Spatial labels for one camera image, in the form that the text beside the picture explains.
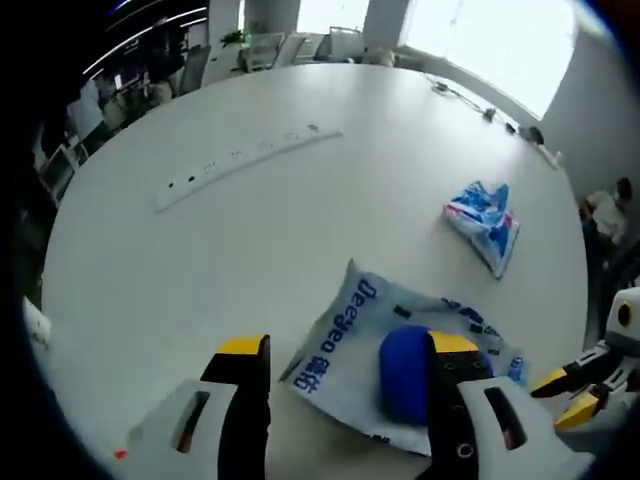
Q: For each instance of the small dark adapter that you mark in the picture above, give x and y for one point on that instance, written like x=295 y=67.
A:
x=491 y=114

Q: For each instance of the blue and pink packet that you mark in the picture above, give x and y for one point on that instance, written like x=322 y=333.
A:
x=485 y=220

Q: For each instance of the white table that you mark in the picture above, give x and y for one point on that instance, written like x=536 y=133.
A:
x=250 y=260

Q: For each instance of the white power strip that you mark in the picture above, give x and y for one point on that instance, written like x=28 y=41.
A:
x=240 y=165

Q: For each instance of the small red sticker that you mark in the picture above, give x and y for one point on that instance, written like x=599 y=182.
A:
x=119 y=454

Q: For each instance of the clear bag with blue pad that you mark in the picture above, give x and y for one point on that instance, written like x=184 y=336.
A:
x=350 y=360

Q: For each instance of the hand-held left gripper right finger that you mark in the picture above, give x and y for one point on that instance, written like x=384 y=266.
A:
x=450 y=400

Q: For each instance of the white chair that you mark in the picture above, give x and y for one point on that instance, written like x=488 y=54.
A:
x=262 y=50

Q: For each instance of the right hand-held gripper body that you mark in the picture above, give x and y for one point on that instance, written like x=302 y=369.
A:
x=625 y=330

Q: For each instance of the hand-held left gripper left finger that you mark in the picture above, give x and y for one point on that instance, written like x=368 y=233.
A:
x=245 y=400

